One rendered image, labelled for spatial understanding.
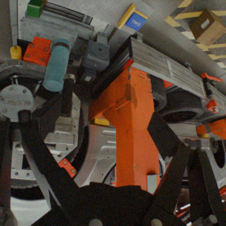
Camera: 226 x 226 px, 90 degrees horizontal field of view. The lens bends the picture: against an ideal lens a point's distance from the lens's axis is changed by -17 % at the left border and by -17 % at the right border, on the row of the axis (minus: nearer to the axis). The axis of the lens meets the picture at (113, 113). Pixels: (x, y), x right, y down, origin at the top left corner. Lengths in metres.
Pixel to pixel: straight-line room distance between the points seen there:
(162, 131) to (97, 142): 0.95
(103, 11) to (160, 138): 0.58
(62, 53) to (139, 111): 0.46
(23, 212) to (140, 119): 0.92
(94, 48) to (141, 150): 0.70
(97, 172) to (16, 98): 0.83
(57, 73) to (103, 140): 0.71
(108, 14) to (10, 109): 0.54
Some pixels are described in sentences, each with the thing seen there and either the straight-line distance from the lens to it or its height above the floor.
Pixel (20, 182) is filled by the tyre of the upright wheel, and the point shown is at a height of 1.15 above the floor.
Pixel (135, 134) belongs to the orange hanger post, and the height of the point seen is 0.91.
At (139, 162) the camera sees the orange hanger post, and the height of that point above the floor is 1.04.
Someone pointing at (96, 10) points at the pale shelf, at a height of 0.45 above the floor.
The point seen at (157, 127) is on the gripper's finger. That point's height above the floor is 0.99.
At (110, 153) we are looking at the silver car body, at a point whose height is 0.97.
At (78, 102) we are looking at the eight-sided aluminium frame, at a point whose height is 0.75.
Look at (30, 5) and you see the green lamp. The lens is 0.46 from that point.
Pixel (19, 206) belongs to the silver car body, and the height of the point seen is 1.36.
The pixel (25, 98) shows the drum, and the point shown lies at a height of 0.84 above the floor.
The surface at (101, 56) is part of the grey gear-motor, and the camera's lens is 0.94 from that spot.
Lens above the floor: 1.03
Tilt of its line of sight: 20 degrees down
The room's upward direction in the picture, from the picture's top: 180 degrees clockwise
